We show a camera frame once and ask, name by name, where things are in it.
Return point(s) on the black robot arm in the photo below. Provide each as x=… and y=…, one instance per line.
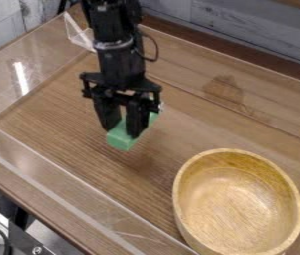
x=114, y=21

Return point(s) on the green rectangular block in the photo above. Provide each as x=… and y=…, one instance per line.
x=118, y=139

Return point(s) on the black metal table frame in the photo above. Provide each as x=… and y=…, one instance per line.
x=24, y=236

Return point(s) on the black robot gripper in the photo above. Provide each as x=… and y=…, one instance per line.
x=119, y=85

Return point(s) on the clear acrylic enclosure walls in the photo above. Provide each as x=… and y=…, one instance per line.
x=102, y=197

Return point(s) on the brown wooden bowl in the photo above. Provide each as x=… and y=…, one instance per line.
x=235, y=204

